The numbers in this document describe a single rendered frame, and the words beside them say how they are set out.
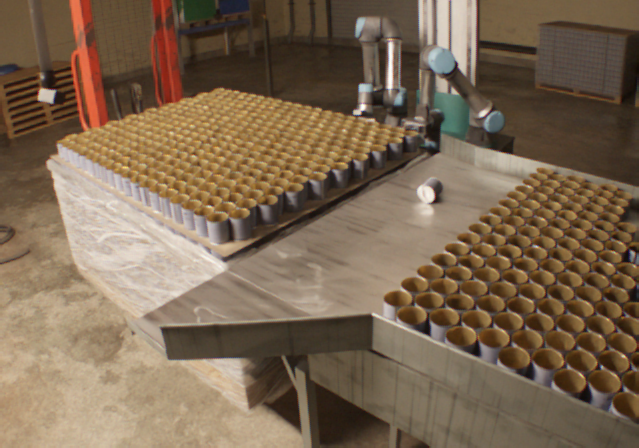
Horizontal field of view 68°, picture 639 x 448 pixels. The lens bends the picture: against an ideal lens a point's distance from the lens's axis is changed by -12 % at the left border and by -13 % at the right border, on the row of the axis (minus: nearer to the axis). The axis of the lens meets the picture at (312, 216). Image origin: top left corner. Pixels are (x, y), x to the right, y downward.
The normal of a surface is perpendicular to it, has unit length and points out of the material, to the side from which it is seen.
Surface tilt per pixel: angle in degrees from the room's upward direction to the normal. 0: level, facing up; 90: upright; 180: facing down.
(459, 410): 90
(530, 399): 90
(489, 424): 90
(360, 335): 90
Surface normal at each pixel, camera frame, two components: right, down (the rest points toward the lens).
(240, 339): 0.04, 0.44
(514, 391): -0.67, 0.36
